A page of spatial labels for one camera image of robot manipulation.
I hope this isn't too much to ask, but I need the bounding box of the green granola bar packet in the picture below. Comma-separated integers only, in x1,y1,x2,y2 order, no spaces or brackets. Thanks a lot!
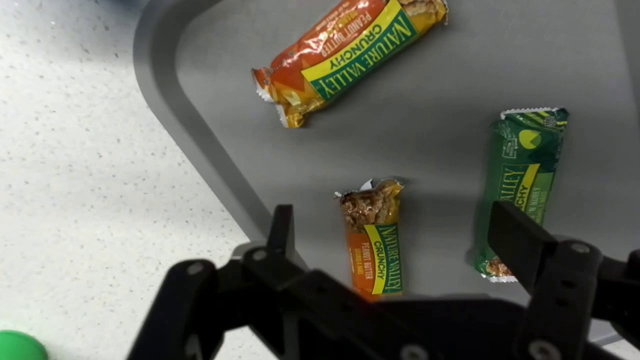
469,107,571,285

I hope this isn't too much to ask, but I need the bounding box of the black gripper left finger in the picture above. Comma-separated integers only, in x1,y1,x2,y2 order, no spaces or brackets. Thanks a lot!
126,202,428,360

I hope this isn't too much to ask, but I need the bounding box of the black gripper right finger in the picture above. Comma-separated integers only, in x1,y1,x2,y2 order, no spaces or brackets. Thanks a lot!
486,199,640,360

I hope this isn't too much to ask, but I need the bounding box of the grey metal tray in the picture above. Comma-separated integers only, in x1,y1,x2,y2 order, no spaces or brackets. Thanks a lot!
132,0,640,303

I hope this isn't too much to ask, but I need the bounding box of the short orange granola packet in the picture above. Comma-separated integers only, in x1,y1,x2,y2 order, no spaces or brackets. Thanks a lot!
334,179,407,305

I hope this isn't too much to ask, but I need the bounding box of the green plastic cup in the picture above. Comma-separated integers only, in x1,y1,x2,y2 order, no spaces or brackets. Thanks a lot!
0,328,49,360

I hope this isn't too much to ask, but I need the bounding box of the long orange granola bar packet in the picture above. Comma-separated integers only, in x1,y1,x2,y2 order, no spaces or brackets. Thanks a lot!
250,0,450,130

